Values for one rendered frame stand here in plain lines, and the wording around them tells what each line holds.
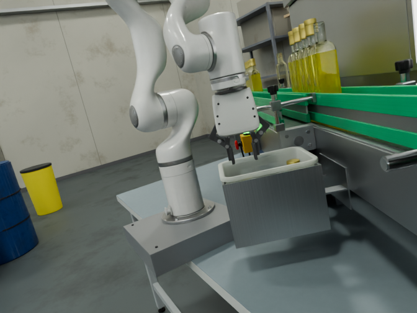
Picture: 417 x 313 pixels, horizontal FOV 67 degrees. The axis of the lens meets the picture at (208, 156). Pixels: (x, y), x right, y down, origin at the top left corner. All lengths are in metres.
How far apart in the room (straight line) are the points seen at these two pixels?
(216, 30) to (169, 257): 0.59
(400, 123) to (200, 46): 0.39
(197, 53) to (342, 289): 0.57
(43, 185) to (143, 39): 4.13
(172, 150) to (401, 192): 0.67
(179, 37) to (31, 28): 7.14
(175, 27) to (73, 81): 6.96
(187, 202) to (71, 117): 6.60
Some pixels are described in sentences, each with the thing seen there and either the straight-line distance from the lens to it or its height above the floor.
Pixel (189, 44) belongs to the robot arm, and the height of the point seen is 1.30.
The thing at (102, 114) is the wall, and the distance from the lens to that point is 7.64.
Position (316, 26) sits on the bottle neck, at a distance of 0.93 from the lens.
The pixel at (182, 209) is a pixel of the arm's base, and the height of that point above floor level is 0.85.
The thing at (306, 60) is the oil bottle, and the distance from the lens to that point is 0.98.
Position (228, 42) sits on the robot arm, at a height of 1.29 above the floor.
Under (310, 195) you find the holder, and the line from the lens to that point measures 0.74.
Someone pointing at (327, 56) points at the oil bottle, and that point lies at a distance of 0.92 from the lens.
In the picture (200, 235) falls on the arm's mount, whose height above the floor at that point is 0.81.
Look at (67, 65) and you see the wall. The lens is 7.66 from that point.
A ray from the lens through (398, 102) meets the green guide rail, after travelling 0.57.
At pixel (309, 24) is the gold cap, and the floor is 1.32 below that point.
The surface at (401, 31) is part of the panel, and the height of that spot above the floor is 1.24.
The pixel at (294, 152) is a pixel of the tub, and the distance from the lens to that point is 0.87.
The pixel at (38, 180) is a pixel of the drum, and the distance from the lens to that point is 4.98.
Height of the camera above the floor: 1.21
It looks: 12 degrees down
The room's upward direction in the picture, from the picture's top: 13 degrees counter-clockwise
